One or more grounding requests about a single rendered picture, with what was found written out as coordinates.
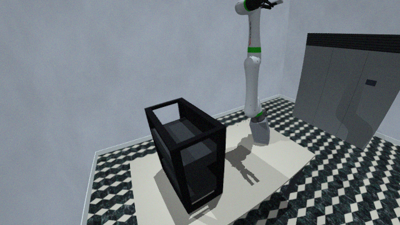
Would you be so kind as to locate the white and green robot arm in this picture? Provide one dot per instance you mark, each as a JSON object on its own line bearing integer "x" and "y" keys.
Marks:
{"x": 251, "y": 63}

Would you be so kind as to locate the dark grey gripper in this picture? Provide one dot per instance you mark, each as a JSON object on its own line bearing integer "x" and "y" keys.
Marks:
{"x": 261, "y": 3}

